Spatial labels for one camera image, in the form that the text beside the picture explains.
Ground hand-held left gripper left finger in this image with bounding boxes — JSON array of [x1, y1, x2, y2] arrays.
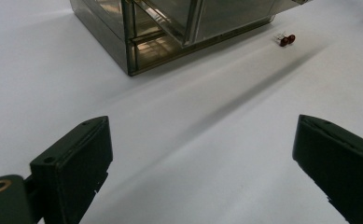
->
[[29, 116, 114, 224]]

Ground red earrings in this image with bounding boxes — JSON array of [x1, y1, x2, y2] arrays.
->
[[274, 31, 297, 48]]

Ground clear plastic drawer organizer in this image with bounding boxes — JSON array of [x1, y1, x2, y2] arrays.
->
[[69, 0, 314, 77]]

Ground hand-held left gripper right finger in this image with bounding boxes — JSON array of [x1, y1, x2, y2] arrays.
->
[[292, 114, 363, 224]]

